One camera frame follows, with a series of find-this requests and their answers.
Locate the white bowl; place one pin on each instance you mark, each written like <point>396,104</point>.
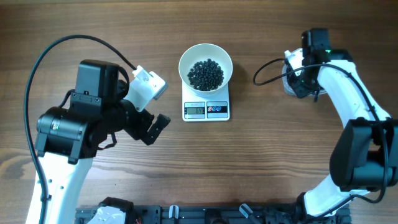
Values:
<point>201,52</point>

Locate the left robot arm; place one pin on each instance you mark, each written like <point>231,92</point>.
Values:
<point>68,139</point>

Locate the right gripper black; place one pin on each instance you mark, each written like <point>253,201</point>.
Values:
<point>300,89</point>

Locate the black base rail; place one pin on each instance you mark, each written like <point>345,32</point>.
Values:
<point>278,213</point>

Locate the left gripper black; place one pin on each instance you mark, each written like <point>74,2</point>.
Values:
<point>138,130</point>

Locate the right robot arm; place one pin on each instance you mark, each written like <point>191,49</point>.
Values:
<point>363,163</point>

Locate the black beans in bowl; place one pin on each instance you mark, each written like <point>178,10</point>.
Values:
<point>206,75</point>

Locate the white digital kitchen scale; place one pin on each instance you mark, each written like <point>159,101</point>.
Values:
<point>205,108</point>

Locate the clear plastic container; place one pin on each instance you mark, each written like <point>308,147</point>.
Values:
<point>287,88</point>

